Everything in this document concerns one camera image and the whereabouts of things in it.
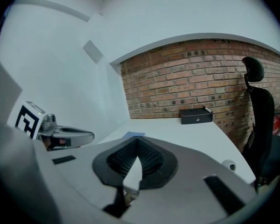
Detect white square table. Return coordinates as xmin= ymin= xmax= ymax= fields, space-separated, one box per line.
xmin=97 ymin=119 xmax=257 ymax=196

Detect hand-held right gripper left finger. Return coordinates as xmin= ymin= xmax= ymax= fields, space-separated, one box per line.
xmin=48 ymin=136 xmax=139 ymax=212

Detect black metal box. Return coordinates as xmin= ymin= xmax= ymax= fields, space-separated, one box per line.
xmin=179 ymin=107 xmax=213 ymax=125

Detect grey wall panel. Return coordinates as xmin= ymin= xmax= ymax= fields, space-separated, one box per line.
xmin=82 ymin=40 xmax=104 ymax=64

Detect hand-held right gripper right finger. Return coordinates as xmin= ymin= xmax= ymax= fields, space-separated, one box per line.
xmin=138 ymin=136 xmax=257 ymax=219

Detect black office chair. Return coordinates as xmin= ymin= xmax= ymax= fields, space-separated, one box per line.
xmin=241 ymin=56 xmax=280 ymax=192

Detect small round table grommet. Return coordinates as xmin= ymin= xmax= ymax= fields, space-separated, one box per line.
xmin=221 ymin=159 xmax=237 ymax=172

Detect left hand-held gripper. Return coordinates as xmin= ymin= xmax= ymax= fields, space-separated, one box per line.
xmin=15 ymin=100 xmax=95 ymax=150

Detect blue notebook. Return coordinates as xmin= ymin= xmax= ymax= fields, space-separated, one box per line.
xmin=123 ymin=131 xmax=146 ymax=139

